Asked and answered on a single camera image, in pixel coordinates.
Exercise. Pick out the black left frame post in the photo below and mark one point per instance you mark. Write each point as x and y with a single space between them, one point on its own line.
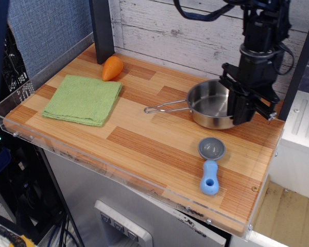
102 29

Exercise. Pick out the silver cabinet with buttons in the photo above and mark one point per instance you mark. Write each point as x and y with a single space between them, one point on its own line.
82 187

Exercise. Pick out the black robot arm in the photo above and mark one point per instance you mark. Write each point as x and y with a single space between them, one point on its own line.
265 27

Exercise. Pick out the silver metal pan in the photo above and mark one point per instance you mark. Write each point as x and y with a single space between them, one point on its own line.
207 103

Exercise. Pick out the orange toy carrot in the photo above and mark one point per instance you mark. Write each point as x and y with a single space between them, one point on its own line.
112 68

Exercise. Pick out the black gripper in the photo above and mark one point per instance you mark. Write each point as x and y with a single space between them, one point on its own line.
250 89

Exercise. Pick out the black plastic crate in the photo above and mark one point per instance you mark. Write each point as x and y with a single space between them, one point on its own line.
14 72

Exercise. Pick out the black right frame post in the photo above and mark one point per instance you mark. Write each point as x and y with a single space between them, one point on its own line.
295 81

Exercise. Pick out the black frame post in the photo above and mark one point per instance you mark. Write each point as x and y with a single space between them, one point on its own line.
295 81
102 29

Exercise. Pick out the green folded cloth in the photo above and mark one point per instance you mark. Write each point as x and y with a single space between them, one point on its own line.
83 100

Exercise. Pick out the blue grey toy spoon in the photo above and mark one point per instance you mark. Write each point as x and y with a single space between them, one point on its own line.
211 149

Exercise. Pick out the white side unit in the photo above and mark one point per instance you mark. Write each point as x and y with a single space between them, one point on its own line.
289 166

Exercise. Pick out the clear acrylic table guard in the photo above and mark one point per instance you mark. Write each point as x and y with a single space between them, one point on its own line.
155 154

